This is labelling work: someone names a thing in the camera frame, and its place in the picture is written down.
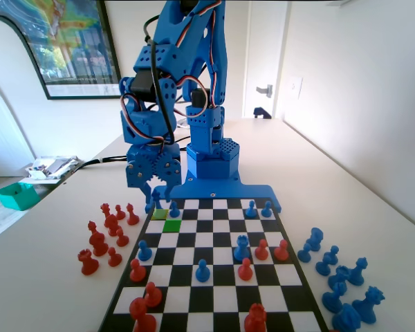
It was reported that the blue chess rook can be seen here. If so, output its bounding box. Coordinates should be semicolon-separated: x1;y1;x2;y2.
232;234;252;262
327;265;352;290

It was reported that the blue chess knight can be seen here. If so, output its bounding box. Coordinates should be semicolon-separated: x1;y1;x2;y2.
304;227;324;252
331;303;362;332

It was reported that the blue chess bishop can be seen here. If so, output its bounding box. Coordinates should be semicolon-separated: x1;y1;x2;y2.
347;256;369;286
321;282;349;312

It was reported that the blue chess queen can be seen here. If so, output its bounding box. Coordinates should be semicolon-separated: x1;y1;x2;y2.
351;286;386;326

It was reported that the pile of papers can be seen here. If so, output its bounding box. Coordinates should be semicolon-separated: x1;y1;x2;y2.
19;155;82;184

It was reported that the black and white chessboard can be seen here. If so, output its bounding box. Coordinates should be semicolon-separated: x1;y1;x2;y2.
96;196;333;332

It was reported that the green plastic bin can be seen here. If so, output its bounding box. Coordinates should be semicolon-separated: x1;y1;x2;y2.
0;182;39;211

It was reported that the black framed map poster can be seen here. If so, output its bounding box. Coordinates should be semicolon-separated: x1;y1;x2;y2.
22;0;122;101

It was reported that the white door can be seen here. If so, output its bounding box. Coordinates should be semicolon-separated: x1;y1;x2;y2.
241;0;288;120

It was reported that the black table cable bundle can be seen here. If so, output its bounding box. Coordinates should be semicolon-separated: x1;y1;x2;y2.
60;154;129;176

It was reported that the blue arm base plate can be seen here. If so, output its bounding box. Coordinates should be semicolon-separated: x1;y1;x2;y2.
169;174;284;214

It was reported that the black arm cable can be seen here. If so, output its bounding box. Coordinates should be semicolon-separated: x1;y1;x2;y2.
143;13;176;146

